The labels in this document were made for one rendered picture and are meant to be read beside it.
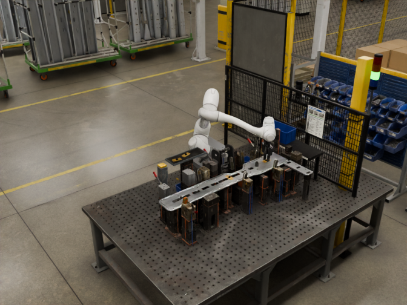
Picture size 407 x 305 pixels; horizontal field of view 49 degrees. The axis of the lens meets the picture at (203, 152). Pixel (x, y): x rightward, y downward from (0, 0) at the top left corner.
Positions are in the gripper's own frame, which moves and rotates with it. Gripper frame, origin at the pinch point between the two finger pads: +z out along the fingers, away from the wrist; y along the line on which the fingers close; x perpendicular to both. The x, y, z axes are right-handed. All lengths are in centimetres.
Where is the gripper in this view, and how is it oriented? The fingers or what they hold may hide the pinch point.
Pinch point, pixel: (266, 157)
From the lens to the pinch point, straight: 431.1
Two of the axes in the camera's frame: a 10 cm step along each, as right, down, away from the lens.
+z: 0.1, 8.8, 4.7
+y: 6.2, 3.6, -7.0
